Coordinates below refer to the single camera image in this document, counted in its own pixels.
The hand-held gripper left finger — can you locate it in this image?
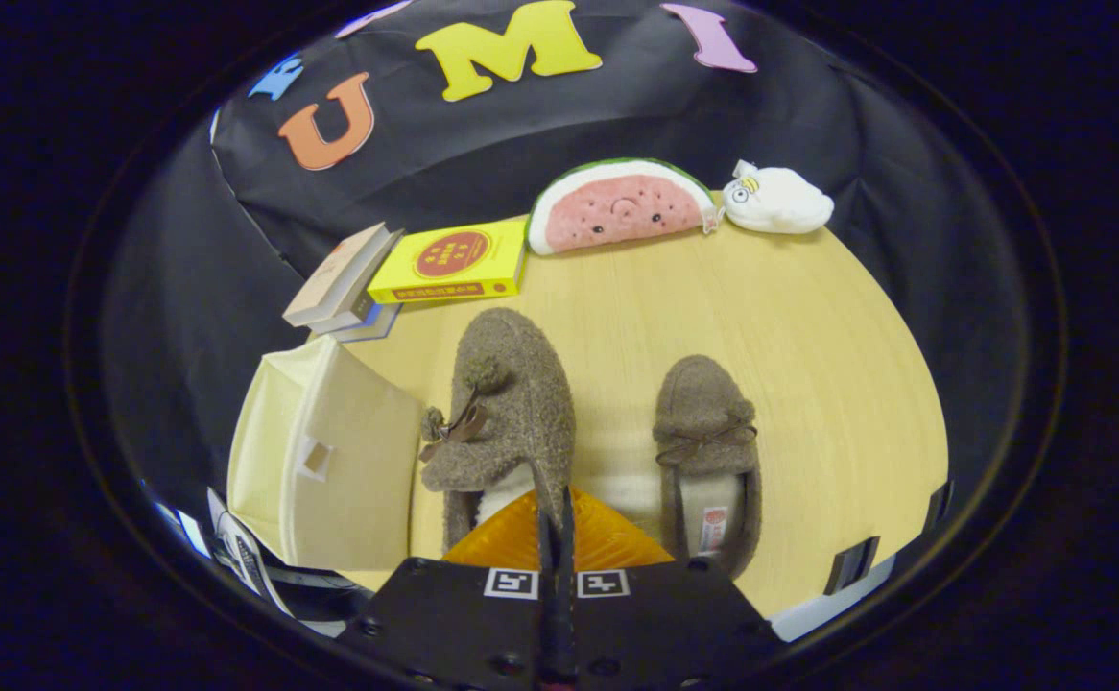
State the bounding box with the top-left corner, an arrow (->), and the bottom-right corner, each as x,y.
334,488 -> 560,691

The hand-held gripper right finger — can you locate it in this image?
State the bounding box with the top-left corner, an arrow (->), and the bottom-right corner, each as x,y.
559,488 -> 791,691

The beige storage box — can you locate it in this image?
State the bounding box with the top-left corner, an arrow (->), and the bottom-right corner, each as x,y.
226,334 -> 426,573

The brown fuzzy shoe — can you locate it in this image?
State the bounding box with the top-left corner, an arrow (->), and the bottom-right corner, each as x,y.
654,355 -> 764,581
420,307 -> 577,554

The black table clamp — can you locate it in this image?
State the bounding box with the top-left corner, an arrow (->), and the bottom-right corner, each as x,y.
924,480 -> 954,535
823,536 -> 880,597

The white striped sheet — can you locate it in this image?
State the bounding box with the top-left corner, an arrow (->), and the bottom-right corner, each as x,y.
152,485 -> 369,636

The blue and white book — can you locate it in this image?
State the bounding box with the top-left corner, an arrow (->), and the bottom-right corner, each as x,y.
315,302 -> 403,345

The beige cover book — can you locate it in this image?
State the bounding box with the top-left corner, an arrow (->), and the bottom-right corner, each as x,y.
282,223 -> 405,332

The yellow book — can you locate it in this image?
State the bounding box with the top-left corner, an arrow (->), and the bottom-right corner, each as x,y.
368,219 -> 530,305

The watermelon slice plush toy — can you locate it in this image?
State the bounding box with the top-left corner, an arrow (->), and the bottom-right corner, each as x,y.
526,158 -> 719,256

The white plush toy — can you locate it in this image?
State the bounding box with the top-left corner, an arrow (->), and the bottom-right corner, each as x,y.
721,159 -> 835,235

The black backdrop cloth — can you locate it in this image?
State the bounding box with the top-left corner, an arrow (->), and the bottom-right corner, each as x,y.
99,0 -> 1031,577

